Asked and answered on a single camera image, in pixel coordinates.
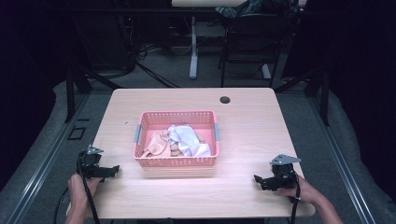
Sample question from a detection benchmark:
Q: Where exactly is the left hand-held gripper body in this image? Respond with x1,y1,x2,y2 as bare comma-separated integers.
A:
77,144,105,179

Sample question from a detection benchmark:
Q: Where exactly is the aluminium floor rail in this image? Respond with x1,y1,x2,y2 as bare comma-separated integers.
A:
5,92,91,224
306,92,379,224

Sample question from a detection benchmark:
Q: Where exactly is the white desk leg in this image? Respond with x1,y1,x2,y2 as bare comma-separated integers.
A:
189,16,199,80

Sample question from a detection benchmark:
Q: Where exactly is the person's left hand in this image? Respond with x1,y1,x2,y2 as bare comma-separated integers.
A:
67,173,104,209

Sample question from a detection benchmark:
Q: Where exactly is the white cloth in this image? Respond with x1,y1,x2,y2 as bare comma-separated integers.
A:
166,124,212,158

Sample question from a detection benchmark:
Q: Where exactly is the black chair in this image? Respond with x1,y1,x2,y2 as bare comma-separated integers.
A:
218,11,283,89

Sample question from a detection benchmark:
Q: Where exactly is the black metal frame stand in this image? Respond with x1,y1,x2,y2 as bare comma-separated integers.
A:
64,65,121,124
274,65,332,127

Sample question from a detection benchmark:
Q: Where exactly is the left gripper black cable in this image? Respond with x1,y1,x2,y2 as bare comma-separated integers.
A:
53,151,102,224

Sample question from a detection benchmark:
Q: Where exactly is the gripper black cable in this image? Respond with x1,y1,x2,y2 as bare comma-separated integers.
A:
289,174,302,224
53,151,102,224

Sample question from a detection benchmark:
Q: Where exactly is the bundle of floor cables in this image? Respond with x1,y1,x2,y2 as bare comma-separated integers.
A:
134,41,194,63

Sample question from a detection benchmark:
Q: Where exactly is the person's right hand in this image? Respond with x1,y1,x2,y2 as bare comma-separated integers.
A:
275,175,319,205

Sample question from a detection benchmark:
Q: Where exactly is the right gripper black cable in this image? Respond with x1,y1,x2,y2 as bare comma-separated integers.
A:
289,174,302,224

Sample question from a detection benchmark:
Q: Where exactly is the crumpled cloth on chair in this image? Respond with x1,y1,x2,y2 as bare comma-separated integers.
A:
214,0,269,19

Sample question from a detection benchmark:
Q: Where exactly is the pink plastic basket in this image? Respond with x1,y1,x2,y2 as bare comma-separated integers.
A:
133,110,220,168

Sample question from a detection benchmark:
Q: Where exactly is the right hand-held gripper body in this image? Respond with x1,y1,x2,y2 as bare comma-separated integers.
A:
269,154,303,191

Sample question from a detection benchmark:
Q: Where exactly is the peach cloth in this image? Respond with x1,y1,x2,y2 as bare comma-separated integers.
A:
140,132,173,159

